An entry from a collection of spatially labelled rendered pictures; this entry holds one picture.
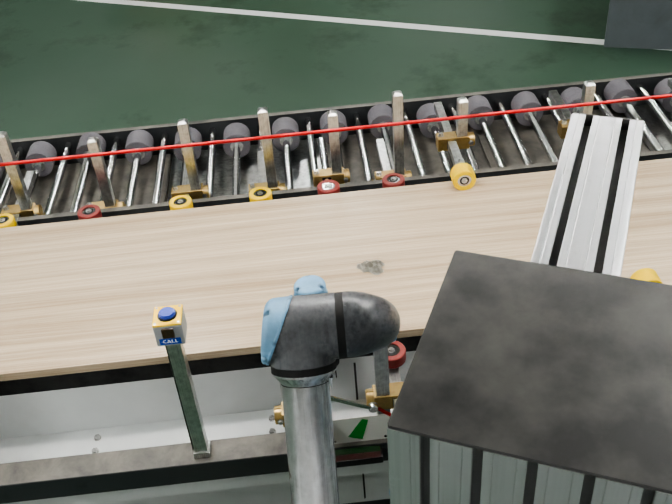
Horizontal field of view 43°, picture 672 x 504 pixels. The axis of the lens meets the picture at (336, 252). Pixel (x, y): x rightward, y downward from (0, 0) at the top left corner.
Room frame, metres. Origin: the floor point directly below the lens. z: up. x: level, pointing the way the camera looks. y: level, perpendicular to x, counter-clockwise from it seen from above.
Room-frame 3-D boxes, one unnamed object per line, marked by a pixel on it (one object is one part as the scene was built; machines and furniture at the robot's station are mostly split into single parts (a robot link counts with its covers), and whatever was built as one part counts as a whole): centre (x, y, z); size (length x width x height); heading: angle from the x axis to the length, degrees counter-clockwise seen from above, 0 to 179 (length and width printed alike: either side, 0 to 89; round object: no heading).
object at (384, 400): (1.56, -0.11, 0.85); 0.14 x 0.06 x 0.05; 92
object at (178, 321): (1.54, 0.42, 1.18); 0.07 x 0.07 x 0.08; 2
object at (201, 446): (1.54, 0.42, 0.93); 0.05 x 0.05 x 0.45; 2
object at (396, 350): (1.67, -0.13, 0.85); 0.08 x 0.08 x 0.11
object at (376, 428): (1.53, -0.06, 0.75); 0.26 x 0.01 x 0.10; 92
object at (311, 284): (1.47, 0.06, 1.29); 0.09 x 0.08 x 0.11; 179
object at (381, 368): (1.56, -0.09, 0.87); 0.04 x 0.04 x 0.48; 2
